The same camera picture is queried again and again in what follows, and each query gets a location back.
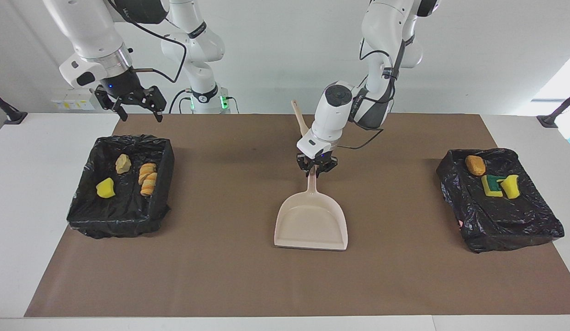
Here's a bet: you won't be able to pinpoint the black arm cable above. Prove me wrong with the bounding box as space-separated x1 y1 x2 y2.
338 28 416 151
105 0 188 84

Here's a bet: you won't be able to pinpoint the beige plastic dustpan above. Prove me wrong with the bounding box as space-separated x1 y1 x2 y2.
274 165 349 251

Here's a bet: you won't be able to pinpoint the yellow notched sponge piece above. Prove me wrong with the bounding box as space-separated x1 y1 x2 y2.
501 174 521 200

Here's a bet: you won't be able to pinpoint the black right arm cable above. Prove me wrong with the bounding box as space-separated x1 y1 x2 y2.
105 0 188 84

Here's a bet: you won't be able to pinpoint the black stand foot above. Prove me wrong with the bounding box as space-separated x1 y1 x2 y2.
536 89 570 129
0 87 28 125

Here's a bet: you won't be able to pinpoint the black bag-lined bin pink tag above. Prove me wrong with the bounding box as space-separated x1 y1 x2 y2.
436 148 565 254

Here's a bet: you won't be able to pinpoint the brown table mat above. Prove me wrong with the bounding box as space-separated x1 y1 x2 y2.
24 114 570 318

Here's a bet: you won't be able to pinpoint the beige hand brush black bristles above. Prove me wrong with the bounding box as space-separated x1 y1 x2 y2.
291 100 309 138

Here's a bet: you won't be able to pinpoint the white wall socket box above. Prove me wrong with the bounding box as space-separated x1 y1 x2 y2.
51 88 98 111

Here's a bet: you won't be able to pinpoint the green and yellow sponge piece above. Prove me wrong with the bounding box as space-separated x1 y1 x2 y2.
480 174 508 198

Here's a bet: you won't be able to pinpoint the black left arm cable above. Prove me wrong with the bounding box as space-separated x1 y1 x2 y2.
338 28 416 151

